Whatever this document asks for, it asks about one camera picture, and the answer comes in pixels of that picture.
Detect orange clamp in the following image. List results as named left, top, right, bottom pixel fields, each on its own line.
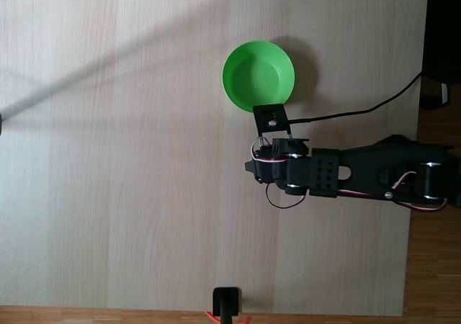
left=205, top=311, right=252, bottom=324

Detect black camera cable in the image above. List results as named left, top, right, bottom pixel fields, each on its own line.
left=287, top=71, right=425, bottom=123

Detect thin dark servo cable loop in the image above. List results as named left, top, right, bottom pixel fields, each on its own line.
left=266, top=183, right=310, bottom=210

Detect green plastic bowl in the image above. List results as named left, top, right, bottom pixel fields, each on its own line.
left=222, top=40, right=296, bottom=114

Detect red white servo cable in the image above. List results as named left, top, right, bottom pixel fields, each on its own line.
left=336, top=171, right=450, bottom=214
left=251, top=137, right=287, bottom=164

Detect black gripper camera mount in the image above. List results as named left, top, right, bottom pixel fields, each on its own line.
left=252, top=103, right=292, bottom=140

